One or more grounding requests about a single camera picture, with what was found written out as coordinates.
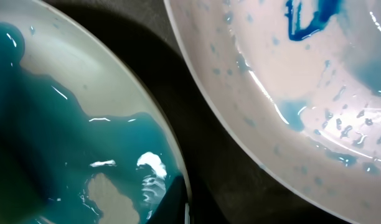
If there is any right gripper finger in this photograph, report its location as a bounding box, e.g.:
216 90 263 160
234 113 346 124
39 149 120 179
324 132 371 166
146 176 188 224

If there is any white plate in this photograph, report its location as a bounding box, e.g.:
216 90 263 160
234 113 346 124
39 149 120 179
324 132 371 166
164 0 381 223
0 1 191 223

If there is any dark brown serving tray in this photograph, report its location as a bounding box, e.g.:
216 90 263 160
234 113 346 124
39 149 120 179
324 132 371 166
47 0 339 223

